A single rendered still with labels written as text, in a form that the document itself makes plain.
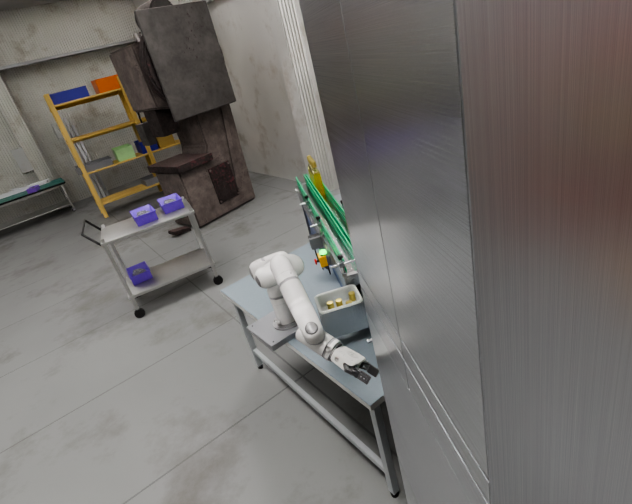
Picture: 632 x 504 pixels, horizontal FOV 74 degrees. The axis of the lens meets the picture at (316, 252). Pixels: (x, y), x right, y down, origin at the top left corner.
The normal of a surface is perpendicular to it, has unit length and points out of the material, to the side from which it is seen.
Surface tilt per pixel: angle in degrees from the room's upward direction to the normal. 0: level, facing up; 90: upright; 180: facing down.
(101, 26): 90
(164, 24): 90
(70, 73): 90
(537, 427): 90
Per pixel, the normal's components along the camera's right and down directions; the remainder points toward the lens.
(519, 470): 0.18, 0.40
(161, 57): 0.73, 0.15
